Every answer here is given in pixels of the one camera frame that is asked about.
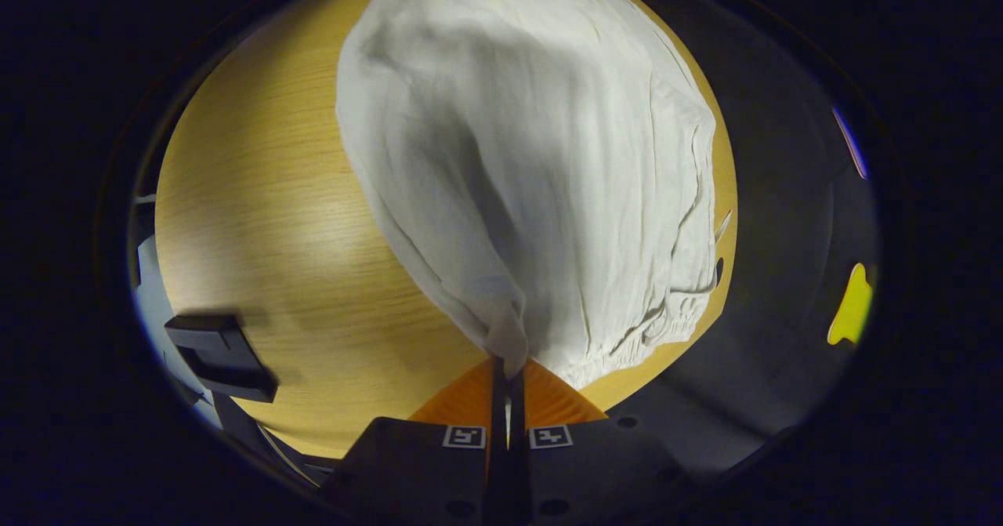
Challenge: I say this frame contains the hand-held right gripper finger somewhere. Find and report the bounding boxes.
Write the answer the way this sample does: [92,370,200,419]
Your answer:
[509,357,695,526]
[321,357,509,526]

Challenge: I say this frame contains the white jeans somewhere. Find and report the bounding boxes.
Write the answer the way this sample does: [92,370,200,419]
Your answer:
[335,0,719,390]

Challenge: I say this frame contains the black backdrop cloth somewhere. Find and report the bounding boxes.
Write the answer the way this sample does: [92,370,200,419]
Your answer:
[580,0,880,481]

